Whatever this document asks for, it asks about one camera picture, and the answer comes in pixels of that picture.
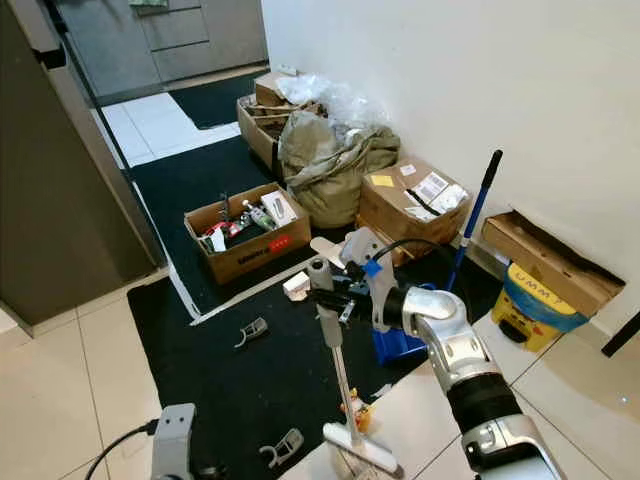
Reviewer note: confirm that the long brown cardboard box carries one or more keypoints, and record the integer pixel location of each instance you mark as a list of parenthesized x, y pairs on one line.
[(550, 262)]

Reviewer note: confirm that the labelled closed cardboard box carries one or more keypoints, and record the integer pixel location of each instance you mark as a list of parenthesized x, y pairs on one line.
[(390, 205)]

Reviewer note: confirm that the clear plastic bottle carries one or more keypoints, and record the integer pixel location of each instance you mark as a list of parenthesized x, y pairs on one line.
[(257, 213)]

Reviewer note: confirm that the white crumpled bag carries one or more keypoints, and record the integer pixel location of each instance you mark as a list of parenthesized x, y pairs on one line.
[(218, 240)]

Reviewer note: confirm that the yellow sticky note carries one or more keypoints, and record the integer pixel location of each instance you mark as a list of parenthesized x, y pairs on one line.
[(381, 181)]

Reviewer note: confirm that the black wall edge trim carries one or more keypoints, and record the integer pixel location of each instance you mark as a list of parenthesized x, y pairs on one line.
[(622, 333)]

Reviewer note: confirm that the dark kitchen mat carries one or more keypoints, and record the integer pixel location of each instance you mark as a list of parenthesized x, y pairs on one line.
[(220, 100)]

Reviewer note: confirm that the white product box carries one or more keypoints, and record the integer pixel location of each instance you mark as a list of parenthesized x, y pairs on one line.
[(278, 208)]

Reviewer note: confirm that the cardboard box of scraps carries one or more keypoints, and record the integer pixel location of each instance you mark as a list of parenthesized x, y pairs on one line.
[(258, 138)]

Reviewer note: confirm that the grey fridge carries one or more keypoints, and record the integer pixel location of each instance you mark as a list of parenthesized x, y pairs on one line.
[(60, 190)]

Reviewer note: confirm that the yellow snack wrapper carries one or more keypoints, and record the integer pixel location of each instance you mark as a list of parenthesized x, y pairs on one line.
[(363, 412)]

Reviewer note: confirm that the olive green sack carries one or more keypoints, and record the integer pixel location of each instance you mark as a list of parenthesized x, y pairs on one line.
[(335, 175)]

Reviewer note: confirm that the large dark floor mat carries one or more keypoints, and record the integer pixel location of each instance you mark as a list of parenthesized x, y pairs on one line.
[(240, 390)]

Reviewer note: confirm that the small white carton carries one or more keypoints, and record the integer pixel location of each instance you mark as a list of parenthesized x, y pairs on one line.
[(286, 71)]

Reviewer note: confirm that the small brown cardboard box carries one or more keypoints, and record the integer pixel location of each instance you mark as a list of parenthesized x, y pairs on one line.
[(268, 92)]

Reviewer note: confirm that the small white box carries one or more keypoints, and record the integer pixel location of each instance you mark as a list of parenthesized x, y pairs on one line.
[(296, 286)]

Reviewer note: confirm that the open brown cardboard box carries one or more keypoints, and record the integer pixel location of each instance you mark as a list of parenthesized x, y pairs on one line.
[(255, 258)]

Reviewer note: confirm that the green hanging towel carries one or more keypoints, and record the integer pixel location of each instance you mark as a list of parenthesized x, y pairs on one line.
[(148, 4)]

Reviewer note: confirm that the yellow and blue bag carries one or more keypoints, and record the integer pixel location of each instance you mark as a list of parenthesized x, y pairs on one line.
[(535, 305)]

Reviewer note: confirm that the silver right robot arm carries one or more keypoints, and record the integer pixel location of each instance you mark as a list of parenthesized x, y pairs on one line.
[(455, 335)]

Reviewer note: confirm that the clear plastic bags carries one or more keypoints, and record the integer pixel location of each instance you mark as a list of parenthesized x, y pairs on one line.
[(330, 100)]

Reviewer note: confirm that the grey kitchen cabinets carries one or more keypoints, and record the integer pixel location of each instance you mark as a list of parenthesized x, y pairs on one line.
[(200, 40)]

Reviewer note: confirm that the red and black tool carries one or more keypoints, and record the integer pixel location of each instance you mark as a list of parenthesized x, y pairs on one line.
[(233, 228)]

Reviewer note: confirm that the white shoe insole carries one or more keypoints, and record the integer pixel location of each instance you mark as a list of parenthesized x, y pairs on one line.
[(325, 250)]

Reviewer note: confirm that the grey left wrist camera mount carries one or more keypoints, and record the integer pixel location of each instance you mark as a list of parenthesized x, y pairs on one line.
[(175, 440)]

